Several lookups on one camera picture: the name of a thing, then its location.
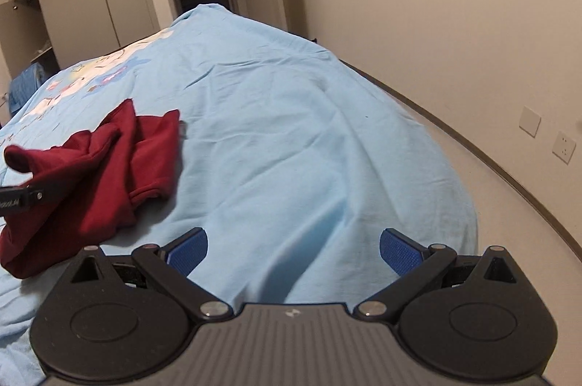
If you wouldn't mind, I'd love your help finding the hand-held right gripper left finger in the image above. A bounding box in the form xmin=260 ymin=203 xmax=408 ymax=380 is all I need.
xmin=64 ymin=227 xmax=230 ymax=321

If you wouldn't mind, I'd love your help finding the light blue printed blanket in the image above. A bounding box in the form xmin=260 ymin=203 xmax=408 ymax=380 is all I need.
xmin=0 ymin=4 xmax=480 ymax=373

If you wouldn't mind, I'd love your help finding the beige wardrobe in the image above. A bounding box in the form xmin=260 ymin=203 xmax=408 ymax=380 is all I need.
xmin=0 ymin=0 xmax=176 ymax=96

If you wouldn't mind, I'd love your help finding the dark red sweater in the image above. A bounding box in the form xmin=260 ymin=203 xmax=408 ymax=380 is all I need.
xmin=0 ymin=99 xmax=182 ymax=280

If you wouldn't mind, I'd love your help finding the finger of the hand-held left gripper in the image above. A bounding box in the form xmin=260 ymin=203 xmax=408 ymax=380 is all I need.
xmin=0 ymin=180 xmax=63 ymax=218

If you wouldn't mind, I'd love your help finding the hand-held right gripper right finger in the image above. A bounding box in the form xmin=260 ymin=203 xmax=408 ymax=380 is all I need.
xmin=352 ymin=227 xmax=523 ymax=321

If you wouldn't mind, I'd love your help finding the blank white wall plate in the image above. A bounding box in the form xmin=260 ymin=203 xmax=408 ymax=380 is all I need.
xmin=518 ymin=106 xmax=543 ymax=138

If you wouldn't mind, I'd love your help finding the blue cloth bundle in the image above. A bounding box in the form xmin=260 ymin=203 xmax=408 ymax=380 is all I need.
xmin=9 ymin=63 xmax=62 ymax=116

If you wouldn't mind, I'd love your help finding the white wall socket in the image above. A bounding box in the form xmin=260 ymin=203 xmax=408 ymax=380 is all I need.
xmin=551 ymin=131 xmax=577 ymax=164

